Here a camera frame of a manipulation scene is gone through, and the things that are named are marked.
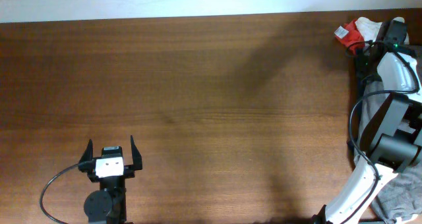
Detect left black cable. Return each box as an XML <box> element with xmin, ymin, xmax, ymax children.
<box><xmin>39</xmin><ymin>163</ymin><xmax>87</xmax><ymax>224</ymax></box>

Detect grey shorts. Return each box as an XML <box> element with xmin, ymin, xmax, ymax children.
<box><xmin>357</xmin><ymin>81</ymin><xmax>421</xmax><ymax>223</ymax></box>

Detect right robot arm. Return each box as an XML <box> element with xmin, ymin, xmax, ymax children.
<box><xmin>311</xmin><ymin>17</ymin><xmax>421</xmax><ymax>223</ymax></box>

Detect right black cable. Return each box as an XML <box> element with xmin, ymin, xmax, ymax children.
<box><xmin>344</xmin><ymin>39</ymin><xmax>421</xmax><ymax>224</ymax></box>

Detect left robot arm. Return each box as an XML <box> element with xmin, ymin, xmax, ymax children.
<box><xmin>78</xmin><ymin>136</ymin><xmax>142</xmax><ymax>224</ymax></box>

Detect black cable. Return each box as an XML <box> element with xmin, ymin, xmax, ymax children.
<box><xmin>344</xmin><ymin>39</ymin><xmax>421</xmax><ymax>224</ymax></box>
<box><xmin>39</xmin><ymin>163</ymin><xmax>87</xmax><ymax>224</ymax></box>

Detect red garment with tag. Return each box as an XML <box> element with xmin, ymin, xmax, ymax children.
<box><xmin>334</xmin><ymin>18</ymin><xmax>365</xmax><ymax>55</ymax></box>

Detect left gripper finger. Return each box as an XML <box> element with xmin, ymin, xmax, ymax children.
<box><xmin>130</xmin><ymin>136</ymin><xmax>142</xmax><ymax>170</ymax></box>
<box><xmin>79</xmin><ymin>139</ymin><xmax>93</xmax><ymax>165</ymax></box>

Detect white garment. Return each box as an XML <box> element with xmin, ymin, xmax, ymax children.
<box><xmin>354</xmin><ymin>16</ymin><xmax>409</xmax><ymax>45</ymax></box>

